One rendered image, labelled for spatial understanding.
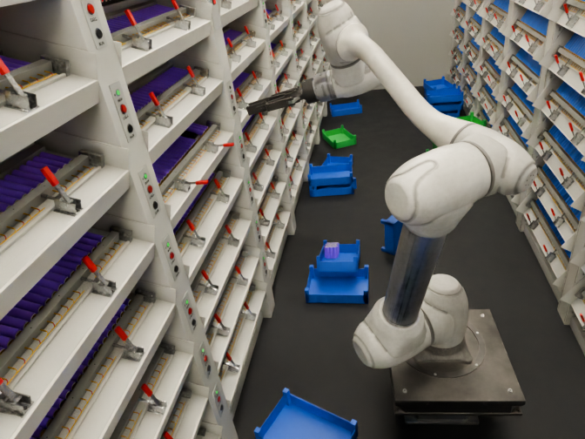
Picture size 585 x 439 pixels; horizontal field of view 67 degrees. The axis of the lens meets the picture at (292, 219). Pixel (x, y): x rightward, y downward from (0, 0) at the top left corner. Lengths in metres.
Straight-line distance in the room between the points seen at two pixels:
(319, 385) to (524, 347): 0.84
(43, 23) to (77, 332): 0.57
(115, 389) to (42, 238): 0.38
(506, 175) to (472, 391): 0.76
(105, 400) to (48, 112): 0.57
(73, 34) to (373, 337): 1.04
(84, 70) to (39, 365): 0.54
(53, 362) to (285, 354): 1.27
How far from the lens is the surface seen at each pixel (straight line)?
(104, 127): 1.00
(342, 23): 1.31
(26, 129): 0.81
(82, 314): 0.95
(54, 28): 0.99
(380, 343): 1.35
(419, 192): 0.89
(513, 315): 2.21
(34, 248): 0.82
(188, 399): 1.46
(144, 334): 1.14
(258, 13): 2.27
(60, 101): 0.87
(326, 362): 1.95
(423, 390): 1.53
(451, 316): 1.46
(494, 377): 1.60
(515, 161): 1.02
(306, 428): 1.78
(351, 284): 2.29
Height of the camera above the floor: 1.48
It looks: 31 degrees down
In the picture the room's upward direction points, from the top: 8 degrees counter-clockwise
